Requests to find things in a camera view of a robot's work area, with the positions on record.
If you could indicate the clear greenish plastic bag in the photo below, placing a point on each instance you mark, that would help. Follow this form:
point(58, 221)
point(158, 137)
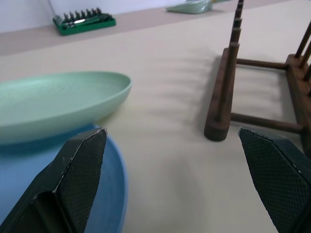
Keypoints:
point(192, 8)

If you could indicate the wooden dish rack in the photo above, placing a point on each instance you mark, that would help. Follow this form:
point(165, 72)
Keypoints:
point(218, 109)

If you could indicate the light blue plate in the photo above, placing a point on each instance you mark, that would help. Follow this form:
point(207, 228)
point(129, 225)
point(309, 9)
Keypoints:
point(22, 160)

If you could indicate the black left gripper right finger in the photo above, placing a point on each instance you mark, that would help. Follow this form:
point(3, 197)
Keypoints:
point(274, 174)

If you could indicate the pale green plate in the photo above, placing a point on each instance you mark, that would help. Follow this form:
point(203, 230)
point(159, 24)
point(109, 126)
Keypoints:
point(48, 102)

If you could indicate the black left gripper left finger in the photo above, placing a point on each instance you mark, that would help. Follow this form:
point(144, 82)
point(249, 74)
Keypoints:
point(80, 170)

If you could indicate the green screwdriver bit set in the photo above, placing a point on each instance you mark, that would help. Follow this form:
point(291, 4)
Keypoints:
point(97, 24)

